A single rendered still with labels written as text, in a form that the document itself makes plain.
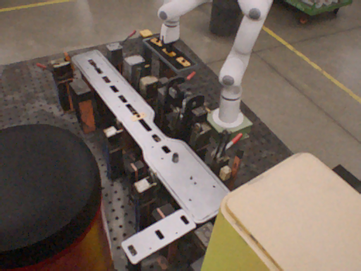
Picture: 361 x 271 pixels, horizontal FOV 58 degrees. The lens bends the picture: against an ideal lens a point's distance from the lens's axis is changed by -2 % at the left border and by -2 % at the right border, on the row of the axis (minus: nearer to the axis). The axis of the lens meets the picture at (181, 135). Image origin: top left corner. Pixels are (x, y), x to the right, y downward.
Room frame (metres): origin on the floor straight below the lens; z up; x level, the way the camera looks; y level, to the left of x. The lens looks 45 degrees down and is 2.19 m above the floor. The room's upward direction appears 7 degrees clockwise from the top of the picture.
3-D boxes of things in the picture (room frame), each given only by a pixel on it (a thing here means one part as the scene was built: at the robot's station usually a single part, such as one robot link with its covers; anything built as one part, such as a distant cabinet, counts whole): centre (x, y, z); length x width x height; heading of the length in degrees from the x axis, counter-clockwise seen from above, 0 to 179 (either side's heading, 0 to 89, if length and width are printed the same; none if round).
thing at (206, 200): (1.28, 0.25, 1.00); 1.38 x 0.22 x 0.02; 40
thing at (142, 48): (1.86, 0.29, 0.92); 0.08 x 0.08 x 0.44; 40
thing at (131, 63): (1.63, 0.32, 0.90); 0.13 x 0.10 x 0.41; 130
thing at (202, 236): (0.62, -0.14, 0.88); 0.08 x 0.08 x 0.36; 40
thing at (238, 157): (0.94, -0.25, 0.95); 0.03 x 0.01 x 0.50; 40
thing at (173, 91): (1.33, 0.01, 0.94); 0.18 x 0.13 x 0.49; 40
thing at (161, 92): (1.42, 0.10, 0.89); 0.13 x 0.11 x 0.38; 130
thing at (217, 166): (1.02, -0.19, 0.88); 0.07 x 0.06 x 0.35; 130
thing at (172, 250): (0.67, -0.01, 0.84); 0.11 x 0.06 x 0.29; 130
